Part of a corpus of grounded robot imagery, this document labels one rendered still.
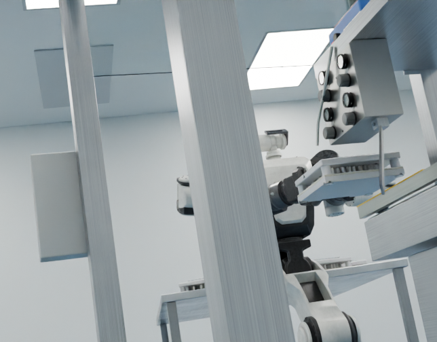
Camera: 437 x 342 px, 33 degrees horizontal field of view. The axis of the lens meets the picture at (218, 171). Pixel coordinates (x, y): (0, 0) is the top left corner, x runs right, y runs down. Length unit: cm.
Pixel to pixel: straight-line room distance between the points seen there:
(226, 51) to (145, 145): 628
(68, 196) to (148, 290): 489
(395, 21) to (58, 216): 92
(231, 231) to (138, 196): 620
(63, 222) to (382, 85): 84
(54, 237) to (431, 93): 110
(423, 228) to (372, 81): 39
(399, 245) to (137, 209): 520
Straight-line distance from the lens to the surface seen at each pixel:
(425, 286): 179
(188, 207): 255
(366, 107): 181
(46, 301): 670
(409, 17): 183
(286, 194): 238
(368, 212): 189
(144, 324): 668
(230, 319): 66
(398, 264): 341
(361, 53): 186
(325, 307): 259
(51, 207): 184
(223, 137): 69
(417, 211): 169
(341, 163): 213
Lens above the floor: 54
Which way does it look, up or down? 14 degrees up
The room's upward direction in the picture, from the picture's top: 9 degrees counter-clockwise
